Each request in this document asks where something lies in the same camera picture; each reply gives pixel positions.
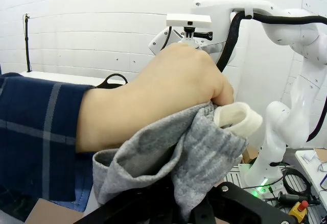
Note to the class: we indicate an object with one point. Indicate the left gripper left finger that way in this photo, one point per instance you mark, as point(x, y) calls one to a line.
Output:
point(143, 206)

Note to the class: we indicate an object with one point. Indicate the yellow emergency stop button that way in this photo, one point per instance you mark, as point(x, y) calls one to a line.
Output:
point(300, 208)

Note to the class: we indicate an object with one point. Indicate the black handheld controller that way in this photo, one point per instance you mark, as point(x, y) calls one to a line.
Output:
point(293, 198)

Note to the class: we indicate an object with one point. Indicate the person's right hand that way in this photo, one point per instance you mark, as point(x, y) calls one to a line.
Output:
point(173, 86)

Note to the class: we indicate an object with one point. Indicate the large white table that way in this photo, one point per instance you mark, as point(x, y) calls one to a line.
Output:
point(64, 77)

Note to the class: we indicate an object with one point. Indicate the person's right forearm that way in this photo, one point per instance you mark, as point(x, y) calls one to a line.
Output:
point(38, 137)

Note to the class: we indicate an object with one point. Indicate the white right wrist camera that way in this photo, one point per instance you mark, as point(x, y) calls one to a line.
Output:
point(189, 20)

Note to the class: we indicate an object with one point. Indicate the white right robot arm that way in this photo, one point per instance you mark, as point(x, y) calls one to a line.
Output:
point(281, 122)

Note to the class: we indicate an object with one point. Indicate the white workbench with clutter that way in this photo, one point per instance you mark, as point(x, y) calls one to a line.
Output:
point(311, 162)

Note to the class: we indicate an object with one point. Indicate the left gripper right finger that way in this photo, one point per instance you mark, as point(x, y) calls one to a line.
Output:
point(242, 208)

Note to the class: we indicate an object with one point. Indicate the grey training pants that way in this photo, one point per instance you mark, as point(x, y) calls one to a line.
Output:
point(199, 152)

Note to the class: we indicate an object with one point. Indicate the brown cardboard box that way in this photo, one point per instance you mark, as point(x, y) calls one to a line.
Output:
point(250, 155)

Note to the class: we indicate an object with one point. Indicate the black tripod stand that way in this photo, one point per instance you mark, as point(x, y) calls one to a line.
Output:
point(27, 43)

